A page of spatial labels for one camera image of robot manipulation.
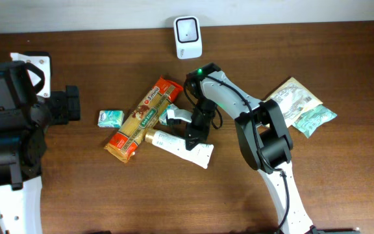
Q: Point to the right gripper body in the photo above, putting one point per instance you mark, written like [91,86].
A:
[202,116]

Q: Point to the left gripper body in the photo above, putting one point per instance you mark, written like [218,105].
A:
[64,108]

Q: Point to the white label packet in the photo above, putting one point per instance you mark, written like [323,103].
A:
[199,155]

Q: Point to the small teal tissue pack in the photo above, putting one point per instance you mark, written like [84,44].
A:
[163,117]

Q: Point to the orange spaghetti packet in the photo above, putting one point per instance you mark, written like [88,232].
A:
[145,116]

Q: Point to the cream noodle packet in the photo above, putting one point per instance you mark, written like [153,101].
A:
[294,99]

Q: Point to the teal flushable wipes pack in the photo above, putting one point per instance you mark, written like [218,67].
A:
[309,121]

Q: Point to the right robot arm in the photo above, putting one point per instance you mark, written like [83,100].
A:
[264,139]

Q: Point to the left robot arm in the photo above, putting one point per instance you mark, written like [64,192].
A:
[28,107]

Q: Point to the white barcode scanner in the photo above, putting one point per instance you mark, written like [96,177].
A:
[188,39]

